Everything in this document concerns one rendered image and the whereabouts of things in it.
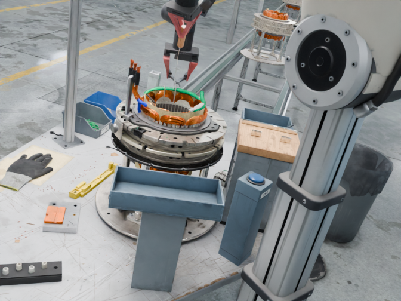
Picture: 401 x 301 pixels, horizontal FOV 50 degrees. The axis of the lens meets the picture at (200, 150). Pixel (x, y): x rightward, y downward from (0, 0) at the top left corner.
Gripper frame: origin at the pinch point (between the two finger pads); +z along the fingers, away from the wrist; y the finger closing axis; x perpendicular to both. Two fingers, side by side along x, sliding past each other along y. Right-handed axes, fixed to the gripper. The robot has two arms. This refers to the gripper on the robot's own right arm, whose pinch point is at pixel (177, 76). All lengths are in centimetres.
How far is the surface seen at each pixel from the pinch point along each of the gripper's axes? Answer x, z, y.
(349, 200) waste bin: -77, 91, -116
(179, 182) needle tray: 41.2, 10.4, -2.6
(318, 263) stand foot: -52, 120, -99
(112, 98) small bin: -54, 36, 25
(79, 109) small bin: -41, 37, 37
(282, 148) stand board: 18.0, 10.1, -32.7
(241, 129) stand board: 9.2, 10.3, -21.4
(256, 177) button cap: 33.5, 11.1, -22.9
